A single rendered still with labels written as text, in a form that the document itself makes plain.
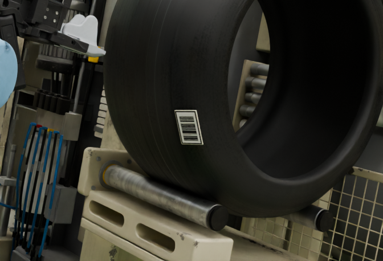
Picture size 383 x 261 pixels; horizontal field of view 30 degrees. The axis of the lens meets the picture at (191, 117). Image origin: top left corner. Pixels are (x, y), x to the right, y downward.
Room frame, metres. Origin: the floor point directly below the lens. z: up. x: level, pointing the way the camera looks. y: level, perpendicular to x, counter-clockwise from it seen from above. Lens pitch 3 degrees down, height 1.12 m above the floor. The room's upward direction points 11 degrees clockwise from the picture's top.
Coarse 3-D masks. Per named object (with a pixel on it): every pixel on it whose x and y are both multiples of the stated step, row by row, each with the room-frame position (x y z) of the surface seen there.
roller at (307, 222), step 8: (304, 208) 1.40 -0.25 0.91; (312, 208) 1.39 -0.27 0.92; (320, 208) 1.39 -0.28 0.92; (288, 216) 1.42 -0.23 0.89; (296, 216) 1.41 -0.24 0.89; (304, 216) 1.39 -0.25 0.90; (312, 216) 1.38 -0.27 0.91; (320, 216) 1.37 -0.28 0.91; (328, 216) 1.38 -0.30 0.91; (304, 224) 1.40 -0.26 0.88; (312, 224) 1.37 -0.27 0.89; (320, 224) 1.36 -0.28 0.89; (328, 224) 1.38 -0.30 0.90
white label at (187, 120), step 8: (176, 112) 1.15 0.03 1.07; (184, 112) 1.14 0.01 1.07; (192, 112) 1.13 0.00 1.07; (184, 120) 1.14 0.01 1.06; (192, 120) 1.14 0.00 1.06; (184, 128) 1.15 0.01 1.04; (192, 128) 1.14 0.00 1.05; (184, 136) 1.16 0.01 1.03; (192, 136) 1.15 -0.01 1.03; (200, 136) 1.14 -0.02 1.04; (192, 144) 1.15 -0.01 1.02; (200, 144) 1.15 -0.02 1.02
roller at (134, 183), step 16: (112, 176) 1.42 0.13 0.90; (128, 176) 1.39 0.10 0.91; (144, 176) 1.37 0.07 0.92; (128, 192) 1.38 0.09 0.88; (144, 192) 1.33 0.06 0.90; (160, 192) 1.30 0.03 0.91; (176, 192) 1.27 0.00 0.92; (176, 208) 1.25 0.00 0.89; (192, 208) 1.22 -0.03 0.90; (208, 208) 1.20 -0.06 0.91; (224, 208) 1.20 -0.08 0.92; (208, 224) 1.19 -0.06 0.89; (224, 224) 1.20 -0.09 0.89
